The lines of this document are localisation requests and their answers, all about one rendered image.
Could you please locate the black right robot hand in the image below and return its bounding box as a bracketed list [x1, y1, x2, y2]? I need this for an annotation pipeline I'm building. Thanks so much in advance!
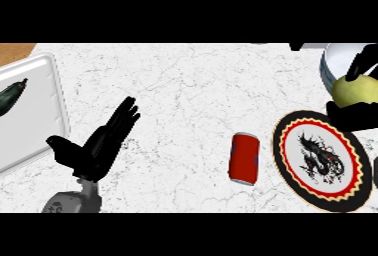
[324, 43, 378, 133]

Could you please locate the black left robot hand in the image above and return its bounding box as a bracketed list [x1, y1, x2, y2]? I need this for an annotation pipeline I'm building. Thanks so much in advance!
[45, 96, 141, 183]

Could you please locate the yellow lemon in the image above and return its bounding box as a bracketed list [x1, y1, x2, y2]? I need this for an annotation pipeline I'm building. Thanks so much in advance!
[329, 74, 378, 109]

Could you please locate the dragon print plate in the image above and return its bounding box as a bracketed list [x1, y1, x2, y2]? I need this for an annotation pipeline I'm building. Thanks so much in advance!
[271, 110, 375, 213]

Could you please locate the white bowl with blue rim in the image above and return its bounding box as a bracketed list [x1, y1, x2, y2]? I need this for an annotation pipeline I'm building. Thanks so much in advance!
[318, 43, 378, 95]

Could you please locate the white tray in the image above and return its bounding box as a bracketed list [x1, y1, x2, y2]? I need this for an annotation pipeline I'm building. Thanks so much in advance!
[0, 52, 72, 175]

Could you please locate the dark green cucumber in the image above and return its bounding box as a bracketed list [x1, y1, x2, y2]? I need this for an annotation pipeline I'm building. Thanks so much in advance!
[0, 77, 29, 118]

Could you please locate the red can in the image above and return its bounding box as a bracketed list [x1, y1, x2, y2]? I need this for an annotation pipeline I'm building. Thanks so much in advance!
[225, 131, 261, 187]

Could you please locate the brown wooden board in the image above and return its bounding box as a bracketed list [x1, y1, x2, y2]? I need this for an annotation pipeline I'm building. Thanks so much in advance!
[0, 43, 38, 68]

